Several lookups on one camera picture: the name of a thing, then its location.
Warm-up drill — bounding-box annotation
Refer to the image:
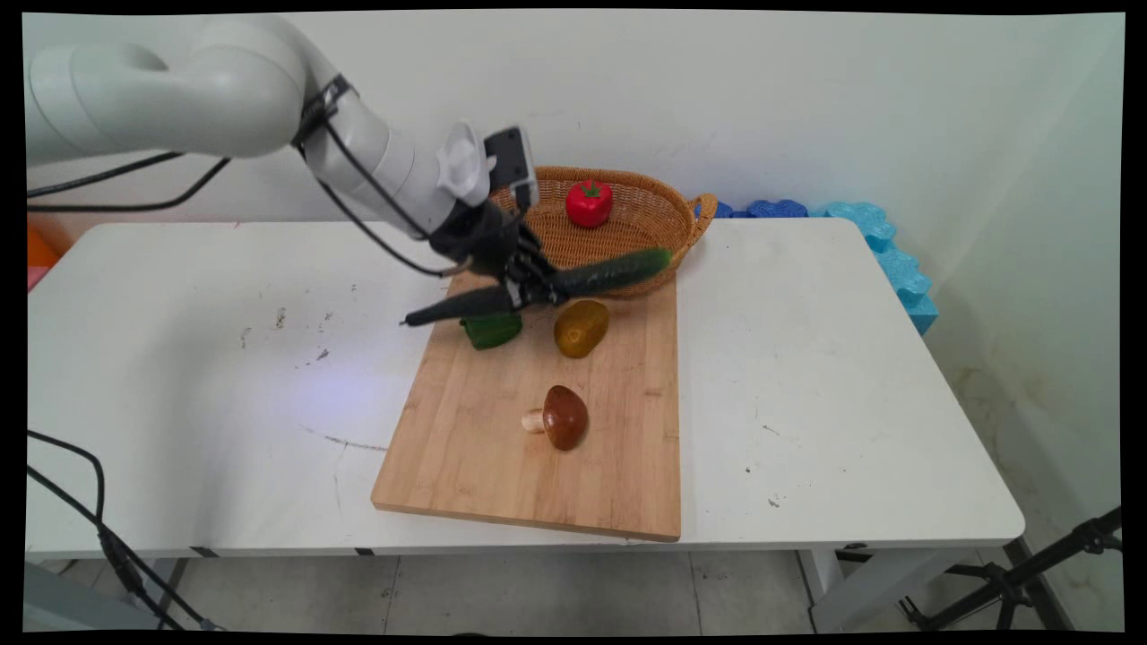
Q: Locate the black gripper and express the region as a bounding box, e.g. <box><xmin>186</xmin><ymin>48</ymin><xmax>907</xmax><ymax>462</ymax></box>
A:
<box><xmin>428</xmin><ymin>199</ymin><xmax>564</xmax><ymax>313</ymax></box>

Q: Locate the dark green cucumber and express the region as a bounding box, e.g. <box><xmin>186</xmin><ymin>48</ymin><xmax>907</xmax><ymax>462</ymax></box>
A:
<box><xmin>400</xmin><ymin>248</ymin><xmax>673</xmax><ymax>329</ymax></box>

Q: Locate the green bell pepper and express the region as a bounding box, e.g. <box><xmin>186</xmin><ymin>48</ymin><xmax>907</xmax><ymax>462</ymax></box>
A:
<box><xmin>461</xmin><ymin>312</ymin><xmax>524</xmax><ymax>351</ymax></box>

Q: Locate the yellow brown potato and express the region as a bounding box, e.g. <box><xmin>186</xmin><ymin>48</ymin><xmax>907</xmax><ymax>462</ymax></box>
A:
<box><xmin>553</xmin><ymin>299</ymin><xmax>610</xmax><ymax>359</ymax></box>

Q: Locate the red tomato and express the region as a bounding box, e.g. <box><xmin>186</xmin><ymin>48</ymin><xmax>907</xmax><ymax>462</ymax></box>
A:
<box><xmin>565</xmin><ymin>179</ymin><xmax>615</xmax><ymax>229</ymax></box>

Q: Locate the woven wicker basket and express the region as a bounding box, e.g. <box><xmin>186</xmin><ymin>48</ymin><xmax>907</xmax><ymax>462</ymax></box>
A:
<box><xmin>488</xmin><ymin>167</ymin><xmax>719</xmax><ymax>300</ymax></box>

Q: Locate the brown mushroom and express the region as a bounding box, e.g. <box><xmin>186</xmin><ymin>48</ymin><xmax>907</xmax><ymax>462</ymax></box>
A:
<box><xmin>522</xmin><ymin>385</ymin><xmax>591</xmax><ymax>452</ymax></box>

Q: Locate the wooden cutting board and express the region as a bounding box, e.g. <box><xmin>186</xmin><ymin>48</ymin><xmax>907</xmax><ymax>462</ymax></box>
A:
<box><xmin>371</xmin><ymin>269</ymin><xmax>682</xmax><ymax>544</ymax></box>

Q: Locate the light blue foam mat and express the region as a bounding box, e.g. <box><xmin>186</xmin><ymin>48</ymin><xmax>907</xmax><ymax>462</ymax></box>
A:
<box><xmin>824</xmin><ymin>201</ymin><xmax>940</xmax><ymax>336</ymax></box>

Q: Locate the white table leg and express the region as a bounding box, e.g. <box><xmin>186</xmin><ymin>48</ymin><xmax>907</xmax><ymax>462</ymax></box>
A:
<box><xmin>798</xmin><ymin>546</ymin><xmax>973</xmax><ymax>633</ymax></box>

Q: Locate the orange object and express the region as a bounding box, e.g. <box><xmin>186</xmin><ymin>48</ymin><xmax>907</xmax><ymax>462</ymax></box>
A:
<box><xmin>27</xmin><ymin>222</ymin><xmax>62</xmax><ymax>270</ymax></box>

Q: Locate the black tripod stand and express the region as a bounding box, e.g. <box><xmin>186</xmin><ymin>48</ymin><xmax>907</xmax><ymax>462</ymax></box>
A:
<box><xmin>899</xmin><ymin>506</ymin><xmax>1124</xmax><ymax>632</ymax></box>

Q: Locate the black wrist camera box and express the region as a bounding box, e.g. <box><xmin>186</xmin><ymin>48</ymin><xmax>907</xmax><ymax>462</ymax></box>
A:
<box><xmin>484</xmin><ymin>126</ymin><xmax>539</xmax><ymax>213</ymax></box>

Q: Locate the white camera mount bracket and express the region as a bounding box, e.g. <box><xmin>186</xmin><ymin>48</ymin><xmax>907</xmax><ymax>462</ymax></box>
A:
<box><xmin>436</xmin><ymin>120</ymin><xmax>493</xmax><ymax>208</ymax></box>

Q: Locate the black cable along forearm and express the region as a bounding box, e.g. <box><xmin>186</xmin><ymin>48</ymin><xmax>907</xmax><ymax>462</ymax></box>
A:
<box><xmin>294</xmin><ymin>75</ymin><xmax>471</xmax><ymax>279</ymax></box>

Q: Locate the black cable behind arm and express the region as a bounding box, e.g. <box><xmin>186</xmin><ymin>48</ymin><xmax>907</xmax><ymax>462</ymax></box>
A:
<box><xmin>27</xmin><ymin>150</ymin><xmax>185</xmax><ymax>200</ymax></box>
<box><xmin>27</xmin><ymin>157</ymin><xmax>232</xmax><ymax>214</ymax></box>

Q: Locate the thin black looped cable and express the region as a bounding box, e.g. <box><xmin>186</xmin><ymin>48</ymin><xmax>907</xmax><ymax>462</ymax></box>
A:
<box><xmin>27</xmin><ymin>430</ymin><xmax>185</xmax><ymax>632</ymax></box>

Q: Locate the black cable with metal plug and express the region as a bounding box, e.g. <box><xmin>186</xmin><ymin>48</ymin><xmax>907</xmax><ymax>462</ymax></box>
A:
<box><xmin>27</xmin><ymin>466</ymin><xmax>225</xmax><ymax>632</ymax></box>

